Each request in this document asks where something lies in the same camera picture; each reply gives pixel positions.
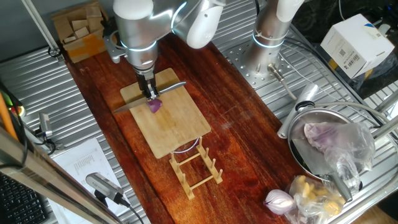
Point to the clear bag with yellow pieces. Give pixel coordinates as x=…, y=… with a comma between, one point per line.
x=317, y=199

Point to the round metal bowl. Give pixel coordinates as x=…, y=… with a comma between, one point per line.
x=311, y=115

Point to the black plastic bag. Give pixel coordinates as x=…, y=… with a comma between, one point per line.
x=314, y=18

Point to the bamboo cutting board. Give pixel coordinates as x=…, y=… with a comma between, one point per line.
x=174, y=124

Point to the wooden peg rack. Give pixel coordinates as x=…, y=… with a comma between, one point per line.
x=183, y=183

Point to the thin metal pole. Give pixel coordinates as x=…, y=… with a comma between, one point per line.
x=40, y=28

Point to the white carton box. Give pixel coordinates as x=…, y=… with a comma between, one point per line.
x=357, y=43

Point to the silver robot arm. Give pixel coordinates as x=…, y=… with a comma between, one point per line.
x=140, y=31

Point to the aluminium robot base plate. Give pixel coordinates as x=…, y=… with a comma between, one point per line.
x=236, y=59

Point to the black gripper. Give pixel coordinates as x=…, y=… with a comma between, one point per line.
x=145, y=79

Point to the purple onion wedge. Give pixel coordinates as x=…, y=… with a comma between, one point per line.
x=155, y=105

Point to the aluminium profile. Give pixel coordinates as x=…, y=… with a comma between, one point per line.
x=387, y=101
x=385, y=127

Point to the printed paper sheet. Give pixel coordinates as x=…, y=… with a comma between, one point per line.
x=81, y=161

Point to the steel kitchen knife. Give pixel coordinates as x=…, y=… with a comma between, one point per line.
x=172, y=87

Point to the peeled onion half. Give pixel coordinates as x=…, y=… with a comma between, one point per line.
x=280, y=202

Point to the black keyboard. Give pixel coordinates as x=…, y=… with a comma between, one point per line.
x=18, y=202

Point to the light wooden block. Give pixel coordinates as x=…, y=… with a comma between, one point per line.
x=70, y=40
x=82, y=32
x=80, y=25
x=94, y=23

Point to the orange stick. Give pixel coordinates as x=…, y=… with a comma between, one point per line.
x=6, y=118

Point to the dark red wooden plank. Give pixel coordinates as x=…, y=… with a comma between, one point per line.
x=233, y=124

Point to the small silver camera on mount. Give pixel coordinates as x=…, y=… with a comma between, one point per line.
x=45, y=124

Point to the clear bag with purple onion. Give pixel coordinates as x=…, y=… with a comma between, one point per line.
x=342, y=137

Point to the long aluminium bar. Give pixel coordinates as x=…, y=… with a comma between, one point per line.
x=46, y=174

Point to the cardboard box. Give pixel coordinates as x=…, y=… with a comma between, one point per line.
x=84, y=46

